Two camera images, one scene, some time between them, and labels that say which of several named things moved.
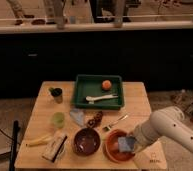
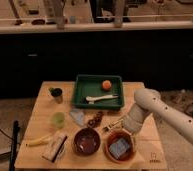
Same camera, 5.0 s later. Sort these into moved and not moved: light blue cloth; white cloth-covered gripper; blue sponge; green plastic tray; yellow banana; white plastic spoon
Moved: blue sponge; white cloth-covered gripper
Not moved: light blue cloth; white plastic spoon; green plastic tray; yellow banana
